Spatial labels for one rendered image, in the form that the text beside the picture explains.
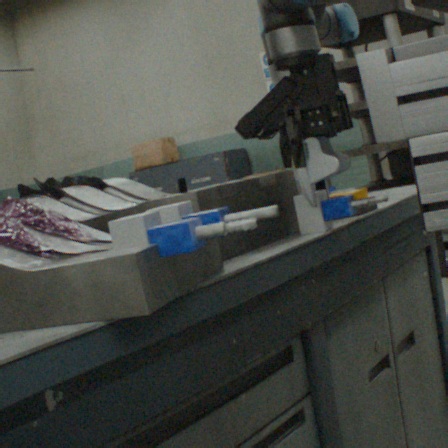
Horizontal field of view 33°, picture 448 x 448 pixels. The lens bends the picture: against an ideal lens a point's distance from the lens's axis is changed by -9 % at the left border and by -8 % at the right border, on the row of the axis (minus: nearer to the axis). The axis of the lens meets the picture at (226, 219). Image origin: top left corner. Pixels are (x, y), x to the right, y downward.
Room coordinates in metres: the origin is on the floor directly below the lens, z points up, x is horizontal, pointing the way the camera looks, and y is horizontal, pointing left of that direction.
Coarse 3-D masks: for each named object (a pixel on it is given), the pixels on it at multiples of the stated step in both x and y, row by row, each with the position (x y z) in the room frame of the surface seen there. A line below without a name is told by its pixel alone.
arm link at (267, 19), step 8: (264, 0) 1.09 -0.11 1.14; (264, 8) 1.11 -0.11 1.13; (272, 8) 1.09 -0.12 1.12; (264, 16) 1.12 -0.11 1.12; (272, 16) 1.10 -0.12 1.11; (280, 16) 1.10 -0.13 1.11; (288, 16) 1.09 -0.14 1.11; (296, 16) 1.10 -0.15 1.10; (304, 16) 1.10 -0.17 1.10; (312, 16) 1.12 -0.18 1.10; (264, 24) 1.12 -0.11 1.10; (272, 24) 1.11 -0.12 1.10; (280, 24) 1.10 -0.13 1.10; (288, 24) 1.10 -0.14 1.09; (296, 24) 1.10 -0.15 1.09; (304, 24) 1.15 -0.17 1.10; (312, 24) 1.11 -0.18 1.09; (264, 32) 1.13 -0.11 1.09
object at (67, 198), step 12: (36, 180) 1.25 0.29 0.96; (48, 180) 1.27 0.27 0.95; (72, 180) 1.29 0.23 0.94; (84, 180) 1.28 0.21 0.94; (96, 180) 1.31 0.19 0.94; (24, 192) 1.20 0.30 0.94; (36, 192) 1.19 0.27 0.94; (48, 192) 1.22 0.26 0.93; (60, 192) 1.21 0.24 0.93; (108, 192) 1.27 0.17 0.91; (120, 192) 1.28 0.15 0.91; (72, 204) 1.18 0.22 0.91; (84, 204) 1.18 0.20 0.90
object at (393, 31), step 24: (360, 0) 4.90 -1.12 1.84; (384, 0) 4.81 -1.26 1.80; (408, 0) 5.03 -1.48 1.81; (360, 24) 5.11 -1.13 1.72; (384, 24) 4.90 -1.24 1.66; (408, 24) 5.44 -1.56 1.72; (432, 24) 5.65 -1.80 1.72; (336, 48) 6.17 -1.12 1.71; (336, 72) 5.26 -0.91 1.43; (360, 96) 6.13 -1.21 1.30; (360, 120) 6.15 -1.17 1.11; (384, 144) 4.97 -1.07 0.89; (408, 168) 6.19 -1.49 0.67
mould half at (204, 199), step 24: (72, 192) 1.22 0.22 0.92; (96, 192) 1.25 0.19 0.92; (144, 192) 1.30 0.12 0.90; (192, 192) 0.98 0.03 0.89; (216, 192) 1.01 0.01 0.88; (240, 192) 1.06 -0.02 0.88; (264, 192) 1.11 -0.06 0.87; (288, 192) 1.17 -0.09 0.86; (72, 216) 1.11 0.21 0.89; (96, 216) 1.11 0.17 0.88; (120, 216) 1.04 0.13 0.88; (288, 216) 1.16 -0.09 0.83; (240, 240) 1.04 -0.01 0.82; (264, 240) 1.09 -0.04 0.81
